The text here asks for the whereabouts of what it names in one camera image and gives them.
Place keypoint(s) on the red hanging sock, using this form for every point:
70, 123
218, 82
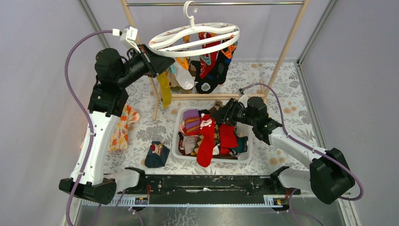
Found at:
207, 61

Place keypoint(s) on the red santa sock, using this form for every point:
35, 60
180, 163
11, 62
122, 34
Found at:
205, 151

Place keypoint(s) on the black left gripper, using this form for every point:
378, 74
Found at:
148, 60

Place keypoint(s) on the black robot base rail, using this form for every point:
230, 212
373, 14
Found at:
252, 185

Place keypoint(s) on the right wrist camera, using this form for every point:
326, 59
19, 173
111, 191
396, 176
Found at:
243, 98

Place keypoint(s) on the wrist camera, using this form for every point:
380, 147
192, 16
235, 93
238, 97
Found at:
128, 37
243, 98

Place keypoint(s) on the white hanging sock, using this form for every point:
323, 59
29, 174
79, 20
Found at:
183, 77

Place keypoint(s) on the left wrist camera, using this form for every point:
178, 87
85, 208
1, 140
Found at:
128, 37

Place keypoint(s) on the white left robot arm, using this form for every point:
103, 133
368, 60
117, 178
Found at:
114, 73

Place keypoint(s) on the purple striped sock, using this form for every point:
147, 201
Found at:
191, 120

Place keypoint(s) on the white round clip hanger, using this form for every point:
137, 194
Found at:
194, 39

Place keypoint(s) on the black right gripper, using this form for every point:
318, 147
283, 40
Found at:
222, 117

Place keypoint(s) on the black hanging sock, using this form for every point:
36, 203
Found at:
218, 74

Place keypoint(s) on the orange floral cloth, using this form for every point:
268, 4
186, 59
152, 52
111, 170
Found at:
119, 139

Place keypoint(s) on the teal sock in bin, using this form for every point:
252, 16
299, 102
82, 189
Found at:
242, 145

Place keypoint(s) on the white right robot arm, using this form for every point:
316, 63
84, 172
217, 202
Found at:
327, 174

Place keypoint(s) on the yellow sock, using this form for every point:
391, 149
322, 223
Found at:
166, 94

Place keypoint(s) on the navy blue sock bundle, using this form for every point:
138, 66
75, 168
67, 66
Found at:
157, 155

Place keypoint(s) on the red sock in bin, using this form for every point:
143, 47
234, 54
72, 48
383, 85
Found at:
228, 139

